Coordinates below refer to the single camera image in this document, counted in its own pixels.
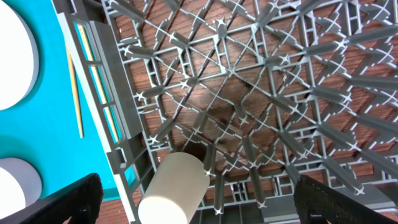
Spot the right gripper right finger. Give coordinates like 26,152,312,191
294,175,397,224

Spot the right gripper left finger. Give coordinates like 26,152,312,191
1,173,104,224

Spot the small white cup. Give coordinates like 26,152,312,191
138,152,210,224

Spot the grey dishwasher rack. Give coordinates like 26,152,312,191
53,0,397,223

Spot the small pink plate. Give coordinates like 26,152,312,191
0,157,42,219

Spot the teal plastic serving tray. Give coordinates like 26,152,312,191
1,0,119,200

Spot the right wooden chopstick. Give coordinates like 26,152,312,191
76,24,119,142

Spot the large white plate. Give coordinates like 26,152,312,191
1,1,39,110

